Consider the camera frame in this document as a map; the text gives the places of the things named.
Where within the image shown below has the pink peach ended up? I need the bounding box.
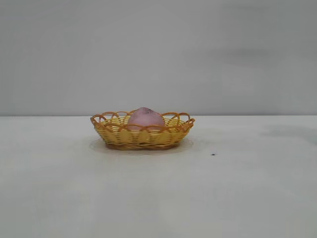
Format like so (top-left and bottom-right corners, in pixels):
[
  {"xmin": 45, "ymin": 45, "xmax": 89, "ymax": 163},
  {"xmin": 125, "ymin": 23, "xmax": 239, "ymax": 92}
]
[{"xmin": 127, "ymin": 107, "xmax": 165, "ymax": 132}]

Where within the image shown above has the yellow orange woven basket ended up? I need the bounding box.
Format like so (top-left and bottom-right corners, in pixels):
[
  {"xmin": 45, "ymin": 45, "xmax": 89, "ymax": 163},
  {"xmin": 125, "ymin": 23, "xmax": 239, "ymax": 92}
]
[{"xmin": 90, "ymin": 111, "xmax": 196, "ymax": 151}]

